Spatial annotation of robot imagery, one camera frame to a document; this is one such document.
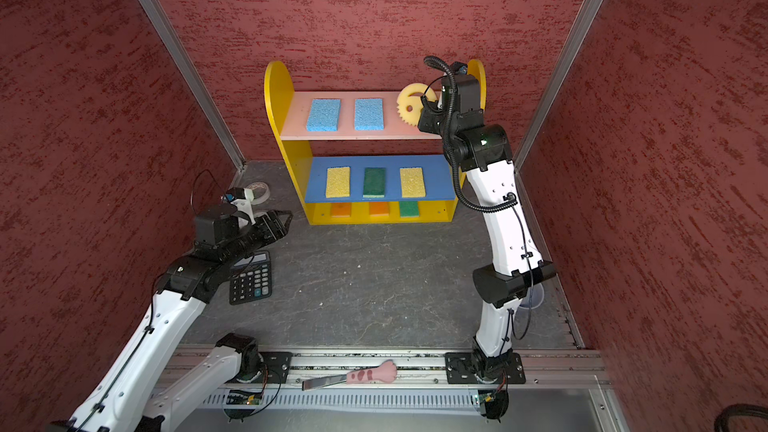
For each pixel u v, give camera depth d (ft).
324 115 2.43
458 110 1.55
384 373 2.35
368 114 2.49
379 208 3.40
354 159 3.79
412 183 3.11
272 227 2.07
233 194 2.05
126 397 1.27
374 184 3.08
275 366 2.44
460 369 2.43
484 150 1.47
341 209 3.41
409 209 3.38
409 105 2.28
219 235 1.73
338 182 3.11
